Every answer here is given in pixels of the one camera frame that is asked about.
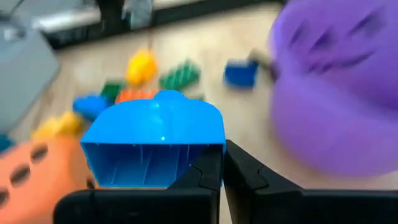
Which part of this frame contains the light grey plastic bin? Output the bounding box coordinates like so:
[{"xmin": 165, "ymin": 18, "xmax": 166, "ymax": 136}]
[{"xmin": 0, "ymin": 18, "xmax": 60, "ymax": 131}]

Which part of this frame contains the purple plastic bucket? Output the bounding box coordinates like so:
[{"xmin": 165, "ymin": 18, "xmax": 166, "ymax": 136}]
[{"xmin": 269, "ymin": 0, "xmax": 398, "ymax": 178}]

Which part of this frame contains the light blue toy block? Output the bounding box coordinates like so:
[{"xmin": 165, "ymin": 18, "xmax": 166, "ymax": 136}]
[{"xmin": 80, "ymin": 89, "xmax": 227, "ymax": 190}]

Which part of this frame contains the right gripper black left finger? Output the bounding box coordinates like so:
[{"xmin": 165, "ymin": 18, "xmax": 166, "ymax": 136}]
[{"xmin": 52, "ymin": 144, "xmax": 224, "ymax": 224}]

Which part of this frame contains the orange toy block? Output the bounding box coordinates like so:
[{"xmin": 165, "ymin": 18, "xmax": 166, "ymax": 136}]
[{"xmin": 115, "ymin": 89, "xmax": 159, "ymax": 104}]

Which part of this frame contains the orange foam die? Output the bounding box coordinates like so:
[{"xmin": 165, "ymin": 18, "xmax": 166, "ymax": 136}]
[{"xmin": 0, "ymin": 135, "xmax": 94, "ymax": 224}]

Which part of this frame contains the dark blue toy block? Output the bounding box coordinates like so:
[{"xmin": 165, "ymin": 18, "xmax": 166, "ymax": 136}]
[{"xmin": 223, "ymin": 58, "xmax": 259, "ymax": 90}]

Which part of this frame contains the small dark green block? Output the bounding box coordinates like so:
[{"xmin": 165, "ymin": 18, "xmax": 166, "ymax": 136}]
[{"xmin": 101, "ymin": 81, "xmax": 125, "ymax": 102}]

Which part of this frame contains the black aluminium table frame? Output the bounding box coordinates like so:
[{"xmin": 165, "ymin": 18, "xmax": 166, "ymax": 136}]
[{"xmin": 43, "ymin": 0, "xmax": 282, "ymax": 50}]

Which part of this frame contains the green toy block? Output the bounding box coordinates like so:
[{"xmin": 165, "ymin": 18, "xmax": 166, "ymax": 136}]
[{"xmin": 159, "ymin": 60, "xmax": 201, "ymax": 91}]

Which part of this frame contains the yellow toy block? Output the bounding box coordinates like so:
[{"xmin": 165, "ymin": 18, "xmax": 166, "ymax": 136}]
[
  {"xmin": 30, "ymin": 111, "xmax": 82, "ymax": 141},
  {"xmin": 126, "ymin": 49, "xmax": 158, "ymax": 87}
]

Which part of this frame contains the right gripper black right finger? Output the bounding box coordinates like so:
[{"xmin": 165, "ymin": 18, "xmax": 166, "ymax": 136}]
[{"xmin": 223, "ymin": 139, "xmax": 398, "ymax": 224}]

